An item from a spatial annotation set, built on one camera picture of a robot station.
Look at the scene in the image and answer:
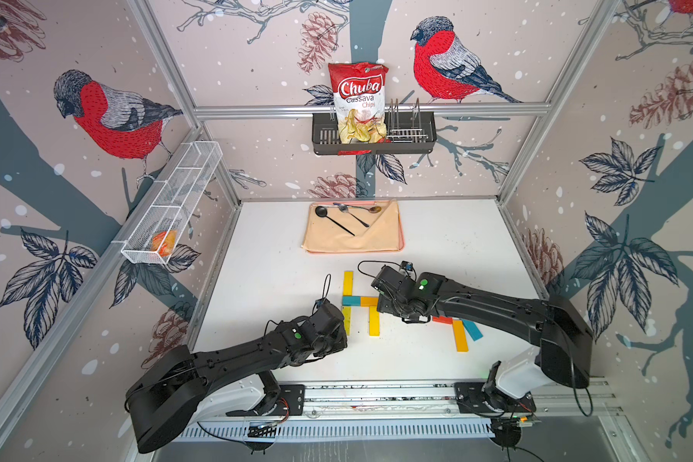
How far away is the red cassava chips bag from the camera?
83 cm

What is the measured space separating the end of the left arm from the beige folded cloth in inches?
15.9

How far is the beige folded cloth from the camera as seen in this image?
1076mm

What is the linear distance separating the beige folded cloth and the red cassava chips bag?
1.19 feet

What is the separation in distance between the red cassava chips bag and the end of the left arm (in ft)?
1.76

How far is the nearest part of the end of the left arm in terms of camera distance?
0.59m
